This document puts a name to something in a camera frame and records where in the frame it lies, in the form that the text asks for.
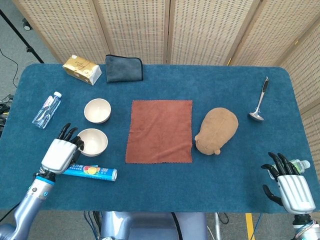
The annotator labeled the rust orange cloth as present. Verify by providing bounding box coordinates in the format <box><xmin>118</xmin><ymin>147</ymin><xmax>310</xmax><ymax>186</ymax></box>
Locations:
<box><xmin>125</xmin><ymin>99</ymin><xmax>194</xmax><ymax>165</ymax></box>

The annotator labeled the clear bottle green label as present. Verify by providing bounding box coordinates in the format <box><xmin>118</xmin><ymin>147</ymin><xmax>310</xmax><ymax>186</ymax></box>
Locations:
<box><xmin>289</xmin><ymin>159</ymin><xmax>311</xmax><ymax>174</ymax></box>

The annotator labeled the black tripod stand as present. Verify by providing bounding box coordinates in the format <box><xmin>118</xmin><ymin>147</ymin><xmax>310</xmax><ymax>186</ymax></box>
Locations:
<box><xmin>0</xmin><ymin>9</ymin><xmax>46</xmax><ymax>64</ymax></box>

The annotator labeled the blue cling film roll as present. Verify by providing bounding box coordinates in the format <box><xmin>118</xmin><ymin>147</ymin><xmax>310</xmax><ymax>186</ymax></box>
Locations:
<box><xmin>61</xmin><ymin>163</ymin><xmax>118</xmax><ymax>183</ymax></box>

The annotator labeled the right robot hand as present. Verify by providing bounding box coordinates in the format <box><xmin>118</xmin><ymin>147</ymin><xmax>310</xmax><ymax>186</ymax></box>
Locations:
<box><xmin>260</xmin><ymin>151</ymin><xmax>316</xmax><ymax>215</ymax></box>

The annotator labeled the metal ladle black handle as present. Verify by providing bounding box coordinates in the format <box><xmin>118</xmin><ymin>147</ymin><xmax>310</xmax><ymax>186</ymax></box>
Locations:
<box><xmin>247</xmin><ymin>76</ymin><xmax>270</xmax><ymax>123</ymax></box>

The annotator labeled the black cable bundle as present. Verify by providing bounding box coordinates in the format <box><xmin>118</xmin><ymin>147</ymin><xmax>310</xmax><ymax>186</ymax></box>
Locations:
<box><xmin>0</xmin><ymin>93</ymin><xmax>13</xmax><ymax>138</ymax></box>

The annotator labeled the gold tissue pack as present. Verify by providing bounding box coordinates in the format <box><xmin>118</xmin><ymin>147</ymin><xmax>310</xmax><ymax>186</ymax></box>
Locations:
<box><xmin>62</xmin><ymin>54</ymin><xmax>103</xmax><ymax>86</ymax></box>

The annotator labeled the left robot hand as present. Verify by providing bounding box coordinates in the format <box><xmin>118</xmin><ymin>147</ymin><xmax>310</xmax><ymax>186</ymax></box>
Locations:
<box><xmin>41</xmin><ymin>123</ymin><xmax>85</xmax><ymax>176</ymax></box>

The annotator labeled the cream bowl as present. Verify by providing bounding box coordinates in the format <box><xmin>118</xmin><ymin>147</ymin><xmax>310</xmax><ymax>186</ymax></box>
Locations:
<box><xmin>77</xmin><ymin>128</ymin><xmax>109</xmax><ymax>158</ymax></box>
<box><xmin>84</xmin><ymin>98</ymin><xmax>112</xmax><ymax>125</ymax></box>

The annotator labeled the clear water bottle blue label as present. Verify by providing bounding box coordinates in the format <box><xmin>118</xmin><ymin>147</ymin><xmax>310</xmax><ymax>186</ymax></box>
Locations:
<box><xmin>31</xmin><ymin>91</ymin><xmax>63</xmax><ymax>130</ymax></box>

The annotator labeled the blue tablecloth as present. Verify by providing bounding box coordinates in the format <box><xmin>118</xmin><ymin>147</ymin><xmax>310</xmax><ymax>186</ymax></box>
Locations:
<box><xmin>0</xmin><ymin>63</ymin><xmax>320</xmax><ymax>215</ymax></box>

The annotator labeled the brown plush capybara toy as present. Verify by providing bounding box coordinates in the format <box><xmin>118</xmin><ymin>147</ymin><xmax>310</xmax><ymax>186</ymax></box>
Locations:
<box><xmin>194</xmin><ymin>107</ymin><xmax>239</xmax><ymax>156</ymax></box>

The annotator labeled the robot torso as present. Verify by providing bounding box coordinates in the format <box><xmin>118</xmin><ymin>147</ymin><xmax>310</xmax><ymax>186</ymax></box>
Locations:
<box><xmin>99</xmin><ymin>211</ymin><xmax>208</xmax><ymax>240</ymax></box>

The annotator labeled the grey folded towel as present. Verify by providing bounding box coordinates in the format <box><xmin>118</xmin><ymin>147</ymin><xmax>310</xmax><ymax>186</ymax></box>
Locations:
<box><xmin>104</xmin><ymin>54</ymin><xmax>144</xmax><ymax>84</ymax></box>

